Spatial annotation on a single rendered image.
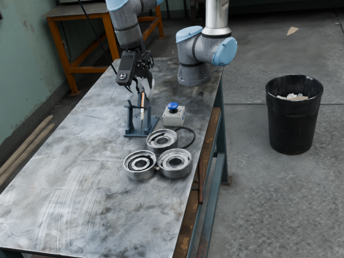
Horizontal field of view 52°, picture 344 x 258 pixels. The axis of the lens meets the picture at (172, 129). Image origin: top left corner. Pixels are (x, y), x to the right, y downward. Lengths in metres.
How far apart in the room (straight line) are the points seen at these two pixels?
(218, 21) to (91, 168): 0.71
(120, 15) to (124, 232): 0.60
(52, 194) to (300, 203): 1.39
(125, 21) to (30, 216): 0.63
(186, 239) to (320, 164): 1.33
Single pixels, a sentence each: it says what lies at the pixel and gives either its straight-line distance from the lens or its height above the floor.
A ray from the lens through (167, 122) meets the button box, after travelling 1.29.
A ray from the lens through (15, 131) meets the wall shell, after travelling 3.07.
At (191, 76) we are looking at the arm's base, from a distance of 1.53.
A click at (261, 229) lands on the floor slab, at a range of 1.96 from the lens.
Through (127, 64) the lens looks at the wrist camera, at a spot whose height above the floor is 1.10.
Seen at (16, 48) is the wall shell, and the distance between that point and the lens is 3.13.
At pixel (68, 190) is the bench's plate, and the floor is 0.80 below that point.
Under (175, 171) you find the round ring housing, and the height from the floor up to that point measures 0.84.
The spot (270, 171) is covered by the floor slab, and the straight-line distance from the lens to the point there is 2.27.
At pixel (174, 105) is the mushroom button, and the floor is 0.87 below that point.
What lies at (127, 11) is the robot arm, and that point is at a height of 1.25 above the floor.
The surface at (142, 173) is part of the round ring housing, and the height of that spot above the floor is 0.83.
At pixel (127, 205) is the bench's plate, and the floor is 0.80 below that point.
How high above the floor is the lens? 1.52
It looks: 34 degrees down
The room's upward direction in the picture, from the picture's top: 10 degrees counter-clockwise
